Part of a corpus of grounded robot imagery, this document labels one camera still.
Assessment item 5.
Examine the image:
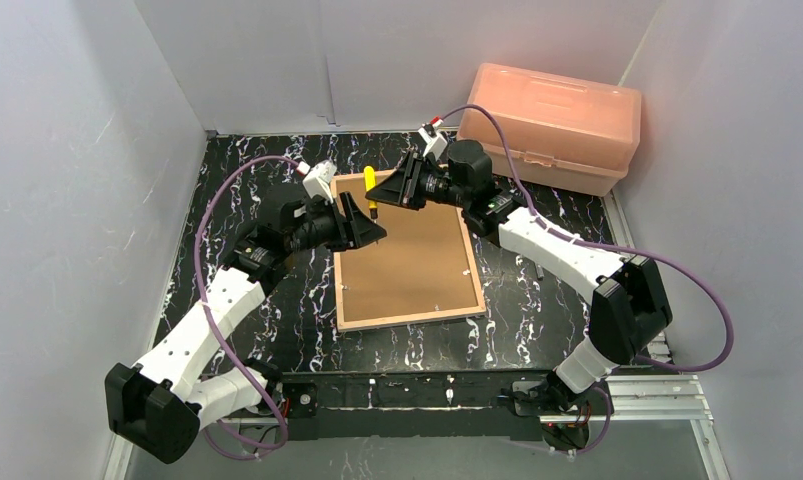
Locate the yellow handled screwdriver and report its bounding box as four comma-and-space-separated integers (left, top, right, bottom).
363, 165, 379, 221

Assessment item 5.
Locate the white wooden photo frame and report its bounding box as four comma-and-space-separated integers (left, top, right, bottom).
332, 203, 487, 331

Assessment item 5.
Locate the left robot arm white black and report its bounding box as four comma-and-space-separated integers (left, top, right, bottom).
105, 184, 387, 464

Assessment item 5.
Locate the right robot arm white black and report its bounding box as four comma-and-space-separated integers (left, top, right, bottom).
366, 140, 672, 408

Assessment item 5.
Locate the pink plastic storage box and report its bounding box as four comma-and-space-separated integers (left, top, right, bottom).
457, 63, 642, 197

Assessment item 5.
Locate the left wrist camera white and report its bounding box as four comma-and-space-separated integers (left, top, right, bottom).
296, 160, 337, 202

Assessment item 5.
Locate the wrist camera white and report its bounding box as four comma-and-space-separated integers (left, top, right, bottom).
296, 160, 337, 202
418, 117, 448, 160

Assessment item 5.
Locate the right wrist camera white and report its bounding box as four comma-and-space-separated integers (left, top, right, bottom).
418, 117, 448, 160

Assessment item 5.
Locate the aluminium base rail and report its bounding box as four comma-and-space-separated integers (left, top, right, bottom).
112, 374, 714, 425

